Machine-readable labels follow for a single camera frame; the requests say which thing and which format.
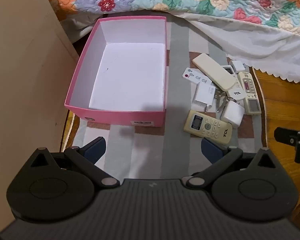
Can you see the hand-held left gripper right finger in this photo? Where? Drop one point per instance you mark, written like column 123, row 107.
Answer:
column 210, row 148

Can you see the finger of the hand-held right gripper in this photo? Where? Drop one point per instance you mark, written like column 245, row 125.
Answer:
column 285, row 135

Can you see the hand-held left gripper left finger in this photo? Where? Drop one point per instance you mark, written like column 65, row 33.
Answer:
column 95, row 148

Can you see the yellow remote control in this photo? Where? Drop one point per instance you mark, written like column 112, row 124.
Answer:
column 207, row 125

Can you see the white cube charger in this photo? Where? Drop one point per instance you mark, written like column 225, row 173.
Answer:
column 231, row 113

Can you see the white remote control grey buttons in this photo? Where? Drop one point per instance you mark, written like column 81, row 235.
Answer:
column 236, row 93

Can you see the pink cardboard box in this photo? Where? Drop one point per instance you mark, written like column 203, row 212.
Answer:
column 130, row 75

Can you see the bunch of metal keys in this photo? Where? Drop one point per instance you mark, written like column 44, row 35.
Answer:
column 218, row 102

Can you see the beige remote control pink panel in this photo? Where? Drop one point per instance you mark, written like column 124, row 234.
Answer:
column 251, row 97

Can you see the flat white charger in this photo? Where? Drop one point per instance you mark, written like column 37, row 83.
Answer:
column 202, row 93

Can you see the plain cream remote control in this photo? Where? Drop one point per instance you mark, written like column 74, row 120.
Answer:
column 212, row 71

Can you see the thin white card remote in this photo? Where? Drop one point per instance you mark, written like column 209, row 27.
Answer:
column 190, row 73

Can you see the small white plug adapter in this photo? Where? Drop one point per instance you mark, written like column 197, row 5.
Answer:
column 237, row 65

